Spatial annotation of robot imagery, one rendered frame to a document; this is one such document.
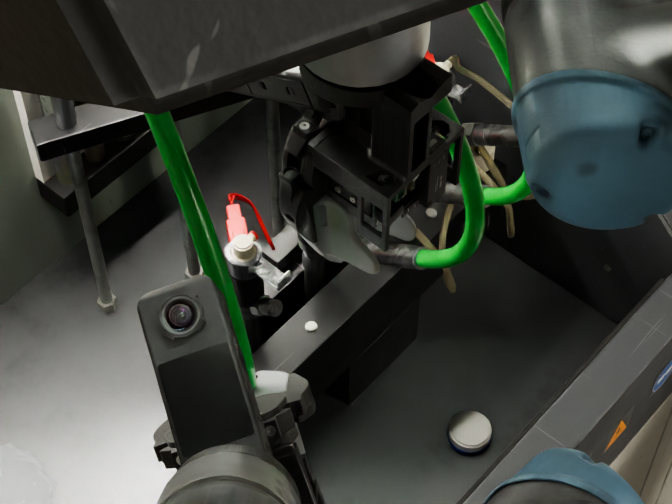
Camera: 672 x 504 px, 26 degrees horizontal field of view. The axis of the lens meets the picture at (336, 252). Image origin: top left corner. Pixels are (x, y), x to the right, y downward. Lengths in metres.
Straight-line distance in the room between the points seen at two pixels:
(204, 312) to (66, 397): 0.61
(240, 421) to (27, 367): 0.66
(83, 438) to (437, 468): 0.32
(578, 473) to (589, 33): 0.21
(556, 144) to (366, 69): 0.19
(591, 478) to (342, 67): 0.25
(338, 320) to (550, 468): 0.54
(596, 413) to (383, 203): 0.45
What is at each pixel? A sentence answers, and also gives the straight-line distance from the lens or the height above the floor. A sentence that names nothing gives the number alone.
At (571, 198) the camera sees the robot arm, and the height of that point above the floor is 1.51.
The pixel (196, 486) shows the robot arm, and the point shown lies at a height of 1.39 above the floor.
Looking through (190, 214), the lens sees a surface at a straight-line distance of 0.83.
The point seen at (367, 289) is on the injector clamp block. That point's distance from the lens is 1.25.
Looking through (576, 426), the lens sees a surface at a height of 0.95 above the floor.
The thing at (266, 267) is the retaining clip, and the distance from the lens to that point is 1.12.
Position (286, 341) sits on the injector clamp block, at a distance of 1.22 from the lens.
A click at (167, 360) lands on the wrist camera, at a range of 0.78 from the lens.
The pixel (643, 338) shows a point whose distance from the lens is 1.28.
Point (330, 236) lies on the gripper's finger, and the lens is 0.93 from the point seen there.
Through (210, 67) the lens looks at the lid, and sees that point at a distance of 0.20.
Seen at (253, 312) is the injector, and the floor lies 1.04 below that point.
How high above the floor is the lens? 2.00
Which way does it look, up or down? 54 degrees down
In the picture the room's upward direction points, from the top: straight up
